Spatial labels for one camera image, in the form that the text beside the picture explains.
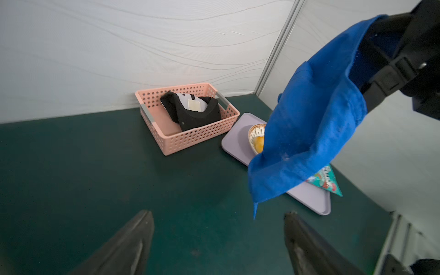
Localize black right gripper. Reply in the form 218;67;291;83
359;1;440;120

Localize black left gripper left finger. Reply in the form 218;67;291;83
70;210;155;275

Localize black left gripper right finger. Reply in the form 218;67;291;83
284;212;363;275

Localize blue baseball cap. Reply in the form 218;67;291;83
248;16;400;206

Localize black baseball cap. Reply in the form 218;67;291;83
160;91;221;132

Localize green snack packet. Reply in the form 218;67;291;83
306;165;343;197

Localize pink perforated plastic basket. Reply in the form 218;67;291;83
135;82;239;156

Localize yellow knotted bread roll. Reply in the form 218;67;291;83
254;136;265;154

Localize patterned plate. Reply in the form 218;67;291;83
248;124;266;155

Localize lavender plastic tray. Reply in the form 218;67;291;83
221;113;331;215

